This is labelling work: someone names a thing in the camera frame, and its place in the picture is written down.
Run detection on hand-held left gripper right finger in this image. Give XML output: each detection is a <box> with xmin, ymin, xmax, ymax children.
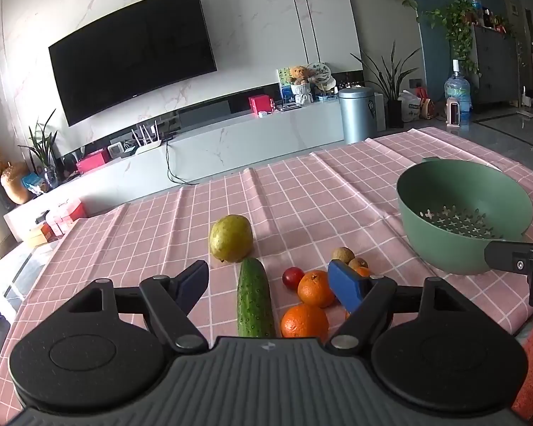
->
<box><xmin>326</xmin><ymin>260</ymin><xmax>465</xmax><ymax>351</ymax></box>

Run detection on grey drawer cabinet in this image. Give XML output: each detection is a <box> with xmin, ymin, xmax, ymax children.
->
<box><xmin>471</xmin><ymin>24</ymin><xmax>522</xmax><ymax>107</ymax></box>

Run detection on green plant in glass vase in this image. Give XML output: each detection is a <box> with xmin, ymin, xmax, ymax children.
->
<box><xmin>20</xmin><ymin>109</ymin><xmax>63</xmax><ymax>191</ymax></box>

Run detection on white marble television cabinet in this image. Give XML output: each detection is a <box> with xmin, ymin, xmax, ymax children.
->
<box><xmin>4</xmin><ymin>98</ymin><xmax>345</xmax><ymax>249</ymax></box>

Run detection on blue-grey metal trash can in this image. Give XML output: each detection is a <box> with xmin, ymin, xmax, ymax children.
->
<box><xmin>338</xmin><ymin>87</ymin><xmax>378</xmax><ymax>144</ymax></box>

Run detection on trailing green vine plant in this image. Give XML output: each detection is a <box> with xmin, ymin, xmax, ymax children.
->
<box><xmin>420</xmin><ymin>0</ymin><xmax>480</xmax><ymax>76</ymax></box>

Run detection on large orange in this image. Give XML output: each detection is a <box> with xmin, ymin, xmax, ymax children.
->
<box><xmin>280</xmin><ymin>304</ymin><xmax>330</xmax><ymax>339</ymax></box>
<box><xmin>297</xmin><ymin>270</ymin><xmax>337</xmax><ymax>308</ymax></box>

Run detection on white flower vase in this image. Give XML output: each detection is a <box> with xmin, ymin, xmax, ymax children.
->
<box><xmin>291</xmin><ymin>82</ymin><xmax>314</xmax><ymax>106</ymax></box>

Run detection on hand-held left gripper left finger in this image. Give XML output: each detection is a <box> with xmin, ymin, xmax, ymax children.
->
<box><xmin>66</xmin><ymin>260</ymin><xmax>210</xmax><ymax>356</ymax></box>

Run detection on pink checked tablecloth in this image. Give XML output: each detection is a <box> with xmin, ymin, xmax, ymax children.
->
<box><xmin>0</xmin><ymin>126</ymin><xmax>533</xmax><ymax>391</ymax></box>

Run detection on dried flowers in brown vase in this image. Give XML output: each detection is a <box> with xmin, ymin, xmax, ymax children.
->
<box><xmin>0</xmin><ymin>146</ymin><xmax>32</xmax><ymax>205</ymax></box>

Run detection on black flat television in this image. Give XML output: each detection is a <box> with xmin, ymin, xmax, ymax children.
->
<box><xmin>48</xmin><ymin>0</ymin><xmax>217</xmax><ymax>127</ymax></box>

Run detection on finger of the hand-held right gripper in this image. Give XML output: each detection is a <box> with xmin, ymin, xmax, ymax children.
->
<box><xmin>486</xmin><ymin>240</ymin><xmax>533</xmax><ymax>273</ymax></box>

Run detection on yellow-green pear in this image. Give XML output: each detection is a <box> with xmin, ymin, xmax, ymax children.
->
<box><xmin>209</xmin><ymin>215</ymin><xmax>254</xmax><ymax>262</ymax></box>

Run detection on small red tomato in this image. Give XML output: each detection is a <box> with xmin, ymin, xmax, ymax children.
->
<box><xmin>282</xmin><ymin>267</ymin><xmax>306</xmax><ymax>292</ymax></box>

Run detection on white router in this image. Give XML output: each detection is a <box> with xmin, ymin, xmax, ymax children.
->
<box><xmin>131</xmin><ymin>124</ymin><xmax>163</xmax><ymax>155</ymax></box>

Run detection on green cucumber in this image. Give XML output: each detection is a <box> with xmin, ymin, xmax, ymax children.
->
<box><xmin>237</xmin><ymin>258</ymin><xmax>277</xmax><ymax>338</ymax></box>

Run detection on long-leaf plant in black pot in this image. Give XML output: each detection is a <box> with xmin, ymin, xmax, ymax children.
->
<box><xmin>351</xmin><ymin>42</ymin><xmax>420</xmax><ymax>129</ymax></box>

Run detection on red box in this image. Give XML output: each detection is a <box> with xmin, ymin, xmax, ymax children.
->
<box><xmin>249</xmin><ymin>95</ymin><xmax>273</xmax><ymax>115</ymax></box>

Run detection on white plastic bag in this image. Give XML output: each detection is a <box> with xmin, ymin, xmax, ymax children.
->
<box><xmin>397</xmin><ymin>90</ymin><xmax>422</xmax><ymax>122</ymax></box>

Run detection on blue water bottle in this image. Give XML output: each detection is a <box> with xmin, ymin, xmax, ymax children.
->
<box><xmin>444</xmin><ymin>59</ymin><xmax>472</xmax><ymax>114</ymax></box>

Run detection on pink-red flat box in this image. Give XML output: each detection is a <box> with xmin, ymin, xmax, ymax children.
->
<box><xmin>75</xmin><ymin>150</ymin><xmax>111</xmax><ymax>174</ymax></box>

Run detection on blue picture book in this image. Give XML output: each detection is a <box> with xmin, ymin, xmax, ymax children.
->
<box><xmin>278</xmin><ymin>67</ymin><xmax>294</xmax><ymax>103</ymax></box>

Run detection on green colander bowl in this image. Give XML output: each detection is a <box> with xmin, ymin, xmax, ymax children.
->
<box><xmin>396</xmin><ymin>156</ymin><xmax>533</xmax><ymax>276</ymax></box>

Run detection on brown teddy bear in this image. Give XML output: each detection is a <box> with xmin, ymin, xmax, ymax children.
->
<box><xmin>289</xmin><ymin>66</ymin><xmax>314</xmax><ymax>86</ymax></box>

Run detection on black cable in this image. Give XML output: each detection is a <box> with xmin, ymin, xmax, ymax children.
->
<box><xmin>164</xmin><ymin>140</ymin><xmax>200</xmax><ymax>185</ymax></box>

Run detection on round paper fan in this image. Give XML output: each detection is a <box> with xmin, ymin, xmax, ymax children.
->
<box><xmin>306</xmin><ymin>62</ymin><xmax>336</xmax><ymax>94</ymax></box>

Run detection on pink small heater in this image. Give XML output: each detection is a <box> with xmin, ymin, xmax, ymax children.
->
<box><xmin>445</xmin><ymin>98</ymin><xmax>463</xmax><ymax>129</ymax></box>

